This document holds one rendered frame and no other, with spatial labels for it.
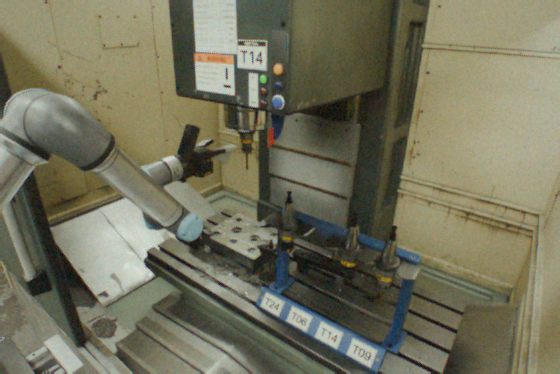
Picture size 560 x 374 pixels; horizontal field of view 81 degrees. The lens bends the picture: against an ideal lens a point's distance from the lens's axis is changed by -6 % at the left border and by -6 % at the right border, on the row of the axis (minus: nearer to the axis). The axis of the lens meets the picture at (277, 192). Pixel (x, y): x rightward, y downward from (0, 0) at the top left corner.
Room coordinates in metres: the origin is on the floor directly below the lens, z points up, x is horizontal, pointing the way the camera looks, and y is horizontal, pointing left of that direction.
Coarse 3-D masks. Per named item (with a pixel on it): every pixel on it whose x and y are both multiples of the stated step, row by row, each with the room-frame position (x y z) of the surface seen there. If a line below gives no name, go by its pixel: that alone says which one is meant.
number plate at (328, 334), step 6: (324, 324) 0.78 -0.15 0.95; (318, 330) 0.78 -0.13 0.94; (324, 330) 0.77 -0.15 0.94; (330, 330) 0.77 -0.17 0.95; (336, 330) 0.76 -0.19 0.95; (318, 336) 0.77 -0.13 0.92; (324, 336) 0.76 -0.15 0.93; (330, 336) 0.75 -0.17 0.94; (336, 336) 0.75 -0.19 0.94; (330, 342) 0.74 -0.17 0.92; (336, 342) 0.74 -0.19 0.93; (336, 348) 0.72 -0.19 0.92
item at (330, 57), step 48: (192, 0) 1.06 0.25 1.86; (240, 0) 0.95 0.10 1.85; (288, 0) 0.87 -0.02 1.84; (336, 0) 1.03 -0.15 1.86; (384, 0) 1.31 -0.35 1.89; (192, 48) 1.07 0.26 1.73; (288, 48) 0.87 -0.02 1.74; (336, 48) 1.05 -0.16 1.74; (384, 48) 1.35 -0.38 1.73; (192, 96) 1.08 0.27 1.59; (240, 96) 0.96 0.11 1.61; (288, 96) 0.87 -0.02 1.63; (336, 96) 1.07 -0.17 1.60
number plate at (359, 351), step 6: (354, 342) 0.72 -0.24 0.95; (360, 342) 0.71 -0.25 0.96; (348, 348) 0.71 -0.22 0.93; (354, 348) 0.71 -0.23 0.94; (360, 348) 0.70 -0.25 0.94; (366, 348) 0.70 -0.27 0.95; (372, 348) 0.69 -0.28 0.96; (348, 354) 0.70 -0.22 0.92; (354, 354) 0.70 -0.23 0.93; (360, 354) 0.69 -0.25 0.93; (366, 354) 0.69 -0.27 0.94; (372, 354) 0.68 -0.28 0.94; (360, 360) 0.68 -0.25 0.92; (366, 360) 0.67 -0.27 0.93; (372, 360) 0.67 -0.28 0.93
